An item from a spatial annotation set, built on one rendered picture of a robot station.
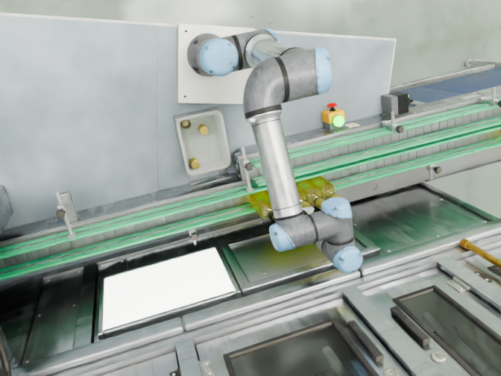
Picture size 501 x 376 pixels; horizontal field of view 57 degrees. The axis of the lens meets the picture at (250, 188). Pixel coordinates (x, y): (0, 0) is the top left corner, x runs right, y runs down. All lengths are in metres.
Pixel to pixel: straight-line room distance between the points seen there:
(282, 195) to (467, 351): 0.57
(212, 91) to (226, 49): 0.28
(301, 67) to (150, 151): 0.82
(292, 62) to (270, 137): 0.19
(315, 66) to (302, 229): 0.41
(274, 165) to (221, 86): 0.69
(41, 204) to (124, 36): 0.68
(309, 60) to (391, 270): 0.69
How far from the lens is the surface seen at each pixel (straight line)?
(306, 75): 1.18
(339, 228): 1.22
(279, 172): 1.16
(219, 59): 1.54
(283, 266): 1.52
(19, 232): 1.85
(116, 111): 1.78
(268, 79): 1.16
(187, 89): 1.76
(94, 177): 1.84
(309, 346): 1.28
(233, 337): 1.34
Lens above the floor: 2.51
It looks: 66 degrees down
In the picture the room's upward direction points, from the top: 138 degrees clockwise
